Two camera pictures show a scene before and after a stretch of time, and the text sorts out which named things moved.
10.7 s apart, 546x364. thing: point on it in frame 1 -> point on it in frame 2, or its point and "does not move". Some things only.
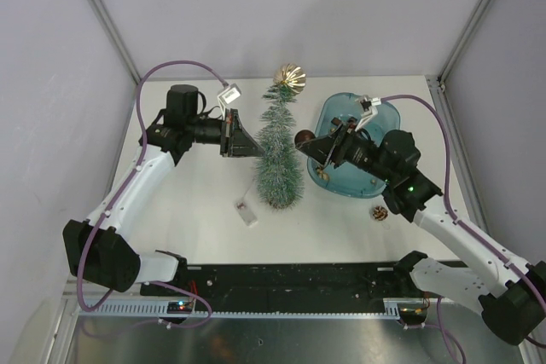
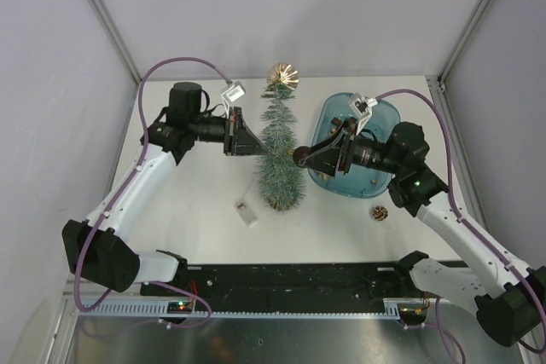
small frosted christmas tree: [279, 172] does not move
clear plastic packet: [246, 214] does not move
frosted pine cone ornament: [380, 212] does not move
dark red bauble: [304, 135] -> [300, 153]
